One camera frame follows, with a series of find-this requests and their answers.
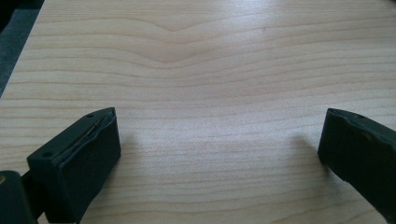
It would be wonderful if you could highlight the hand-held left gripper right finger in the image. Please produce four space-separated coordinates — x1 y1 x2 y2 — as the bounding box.
317 107 396 224

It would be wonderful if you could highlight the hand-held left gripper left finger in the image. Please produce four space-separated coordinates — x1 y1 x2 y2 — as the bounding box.
26 106 122 224

